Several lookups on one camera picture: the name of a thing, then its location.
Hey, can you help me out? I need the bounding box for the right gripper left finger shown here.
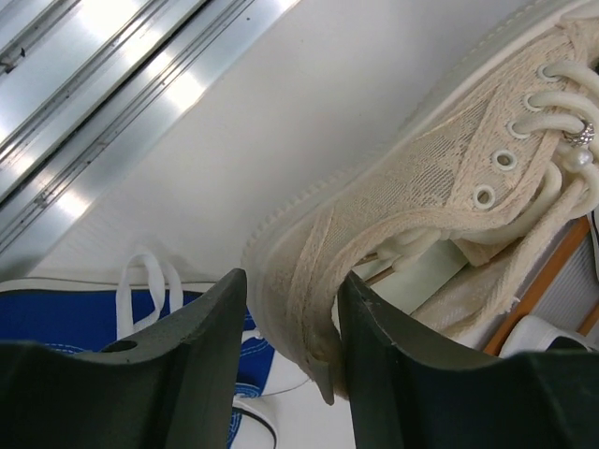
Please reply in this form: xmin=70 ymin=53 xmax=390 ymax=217
xmin=1 ymin=268 xmax=247 ymax=448

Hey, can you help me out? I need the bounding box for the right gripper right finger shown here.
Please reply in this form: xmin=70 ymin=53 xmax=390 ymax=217
xmin=338 ymin=274 xmax=598 ymax=448

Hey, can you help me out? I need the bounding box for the black white sneaker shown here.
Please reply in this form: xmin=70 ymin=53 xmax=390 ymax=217
xmin=499 ymin=212 xmax=598 ymax=358

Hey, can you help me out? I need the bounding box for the beige sneaker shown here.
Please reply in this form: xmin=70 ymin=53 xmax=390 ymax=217
xmin=242 ymin=1 xmax=598 ymax=403

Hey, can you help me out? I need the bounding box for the wooden two-tier shoe rack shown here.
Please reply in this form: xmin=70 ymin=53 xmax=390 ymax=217
xmin=484 ymin=218 xmax=598 ymax=355

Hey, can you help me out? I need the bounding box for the blue sneaker left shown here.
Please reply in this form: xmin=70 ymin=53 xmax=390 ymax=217
xmin=1 ymin=251 xmax=278 ymax=448

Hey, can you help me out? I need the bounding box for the aluminium mounting rail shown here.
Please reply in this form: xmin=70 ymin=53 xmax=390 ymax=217
xmin=1 ymin=1 xmax=292 ymax=276

